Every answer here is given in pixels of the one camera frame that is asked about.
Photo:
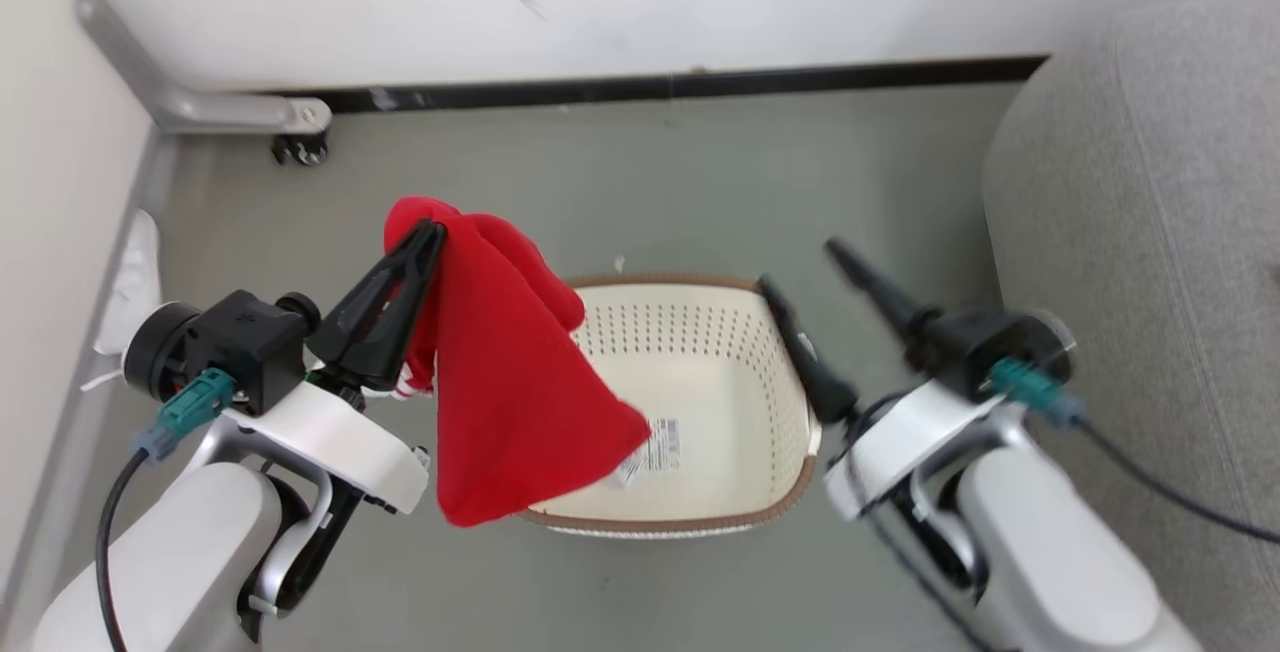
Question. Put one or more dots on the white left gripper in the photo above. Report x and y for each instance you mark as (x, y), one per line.
(340, 442)

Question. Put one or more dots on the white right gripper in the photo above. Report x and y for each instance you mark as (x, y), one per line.
(900, 432)

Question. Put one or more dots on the red garment with white stripe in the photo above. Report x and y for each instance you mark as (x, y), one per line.
(510, 382)

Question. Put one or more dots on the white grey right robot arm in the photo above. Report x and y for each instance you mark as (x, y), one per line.
(1060, 562)

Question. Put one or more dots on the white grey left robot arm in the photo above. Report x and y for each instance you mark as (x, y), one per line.
(190, 562)

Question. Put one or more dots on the cream perforated laundry basket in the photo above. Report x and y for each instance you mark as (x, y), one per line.
(710, 402)

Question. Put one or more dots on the small black caster wheel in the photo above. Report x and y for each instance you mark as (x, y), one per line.
(300, 149)

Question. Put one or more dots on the white barcode label sticker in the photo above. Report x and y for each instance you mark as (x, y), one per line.
(665, 444)

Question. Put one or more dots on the white object on floor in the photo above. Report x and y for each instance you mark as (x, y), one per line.
(135, 282)

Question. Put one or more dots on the grey fabric sofa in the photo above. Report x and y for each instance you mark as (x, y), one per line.
(1160, 282)

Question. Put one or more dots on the black baseboard strip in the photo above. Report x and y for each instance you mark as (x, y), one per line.
(650, 87)

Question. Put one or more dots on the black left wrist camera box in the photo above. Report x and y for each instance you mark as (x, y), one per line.
(240, 342)

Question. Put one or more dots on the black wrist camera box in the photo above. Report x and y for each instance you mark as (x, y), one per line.
(985, 337)
(240, 342)

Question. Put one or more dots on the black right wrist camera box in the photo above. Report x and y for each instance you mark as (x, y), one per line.
(985, 337)

